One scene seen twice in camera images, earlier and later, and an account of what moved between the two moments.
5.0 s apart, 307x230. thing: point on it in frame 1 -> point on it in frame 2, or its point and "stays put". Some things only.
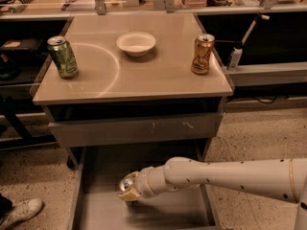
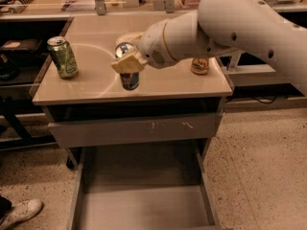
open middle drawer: (97, 206) stays put
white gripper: (145, 183) -> (153, 47)
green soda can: (63, 56) stays put
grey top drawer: (139, 129) stays put
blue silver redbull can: (125, 184) -> (129, 80)
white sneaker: (20, 212) stays put
